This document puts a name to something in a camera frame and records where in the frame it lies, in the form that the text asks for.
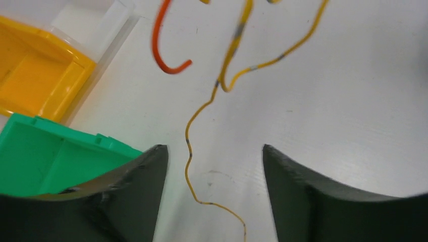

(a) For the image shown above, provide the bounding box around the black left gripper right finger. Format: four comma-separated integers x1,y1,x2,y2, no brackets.
262,144,427,241

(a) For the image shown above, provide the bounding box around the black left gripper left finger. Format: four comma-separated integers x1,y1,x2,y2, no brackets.
1,144,169,241

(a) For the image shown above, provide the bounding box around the yellow wire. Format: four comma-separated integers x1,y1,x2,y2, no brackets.
184,0,330,242

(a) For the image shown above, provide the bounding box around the orange wire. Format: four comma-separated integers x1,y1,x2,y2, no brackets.
151,0,193,75

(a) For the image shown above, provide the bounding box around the green plastic bin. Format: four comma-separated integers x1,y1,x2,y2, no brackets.
1,113,142,197

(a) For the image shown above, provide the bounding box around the orange plastic bin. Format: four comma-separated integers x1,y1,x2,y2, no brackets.
1,16,96,122

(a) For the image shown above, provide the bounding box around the white plastic bin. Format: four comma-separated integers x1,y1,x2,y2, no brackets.
52,1,139,125

